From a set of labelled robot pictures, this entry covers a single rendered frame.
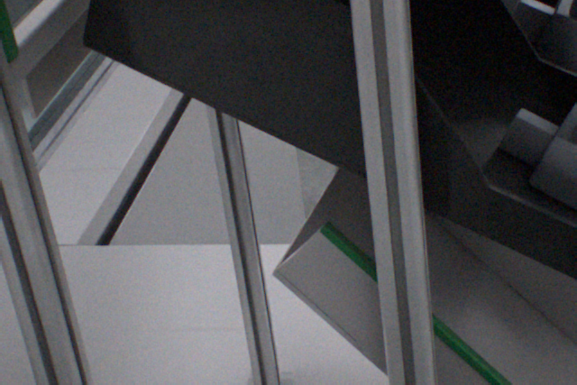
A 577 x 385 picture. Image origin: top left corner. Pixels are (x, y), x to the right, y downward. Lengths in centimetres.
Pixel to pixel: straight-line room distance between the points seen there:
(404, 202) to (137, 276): 73
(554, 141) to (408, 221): 9
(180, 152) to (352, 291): 108
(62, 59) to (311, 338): 52
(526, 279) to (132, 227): 82
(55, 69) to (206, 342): 52
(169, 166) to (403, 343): 106
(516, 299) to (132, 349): 49
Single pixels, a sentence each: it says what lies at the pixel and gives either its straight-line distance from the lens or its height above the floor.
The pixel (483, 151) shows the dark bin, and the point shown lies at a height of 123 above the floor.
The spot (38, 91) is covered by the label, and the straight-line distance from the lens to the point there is 55.
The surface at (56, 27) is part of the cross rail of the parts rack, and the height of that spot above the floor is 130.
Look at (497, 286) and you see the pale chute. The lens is 65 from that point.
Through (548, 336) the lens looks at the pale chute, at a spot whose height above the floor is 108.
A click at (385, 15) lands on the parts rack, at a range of 41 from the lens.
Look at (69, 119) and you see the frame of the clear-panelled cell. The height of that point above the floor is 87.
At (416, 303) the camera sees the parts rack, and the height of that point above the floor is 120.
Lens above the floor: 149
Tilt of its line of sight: 29 degrees down
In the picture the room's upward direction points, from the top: 8 degrees counter-clockwise
